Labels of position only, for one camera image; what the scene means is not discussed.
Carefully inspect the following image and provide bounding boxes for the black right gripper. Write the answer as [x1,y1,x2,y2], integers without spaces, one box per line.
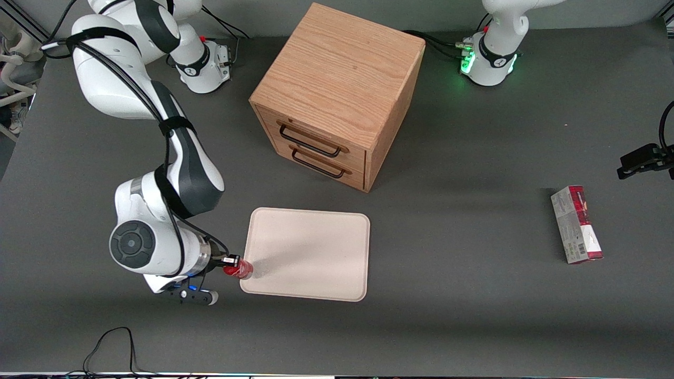
[209,251,242,271]

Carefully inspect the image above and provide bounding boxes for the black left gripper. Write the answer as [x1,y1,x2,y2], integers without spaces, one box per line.
[617,143,674,181]

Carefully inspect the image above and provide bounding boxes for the red coke bottle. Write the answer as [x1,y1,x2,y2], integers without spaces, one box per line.
[222,259,254,280]

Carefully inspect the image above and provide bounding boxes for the beige plastic tray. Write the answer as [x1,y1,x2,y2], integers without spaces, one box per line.
[240,207,371,303]

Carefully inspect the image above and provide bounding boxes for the grey and red carton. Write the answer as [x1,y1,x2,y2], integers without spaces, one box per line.
[550,185,604,265]

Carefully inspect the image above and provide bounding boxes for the wooden drawer cabinet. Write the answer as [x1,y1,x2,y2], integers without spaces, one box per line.
[249,3,426,193]

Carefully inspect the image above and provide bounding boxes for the white tubular equipment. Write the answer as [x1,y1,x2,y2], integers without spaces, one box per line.
[0,24,45,143]

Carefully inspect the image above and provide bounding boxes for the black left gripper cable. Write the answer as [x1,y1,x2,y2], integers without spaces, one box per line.
[659,100,674,153]

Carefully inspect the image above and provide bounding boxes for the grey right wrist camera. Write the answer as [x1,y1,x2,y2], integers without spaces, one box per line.
[167,284,220,307]

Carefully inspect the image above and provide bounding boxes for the thin black looped cable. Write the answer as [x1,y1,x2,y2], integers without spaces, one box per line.
[66,326,158,377]

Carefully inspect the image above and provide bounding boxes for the long black drawer handle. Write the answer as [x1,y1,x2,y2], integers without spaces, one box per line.
[277,122,349,158]

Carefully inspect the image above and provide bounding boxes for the black right arm base cables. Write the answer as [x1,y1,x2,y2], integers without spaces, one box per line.
[200,7,251,66]

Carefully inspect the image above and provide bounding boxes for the black arm base cables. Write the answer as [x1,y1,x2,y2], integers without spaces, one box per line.
[403,13,493,59]
[200,7,251,66]

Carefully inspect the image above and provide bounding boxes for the black left arm base cables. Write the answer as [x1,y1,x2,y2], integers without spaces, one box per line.
[403,13,493,59]

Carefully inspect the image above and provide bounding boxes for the aluminium frame rail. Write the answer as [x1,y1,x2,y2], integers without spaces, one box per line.
[0,8,54,43]

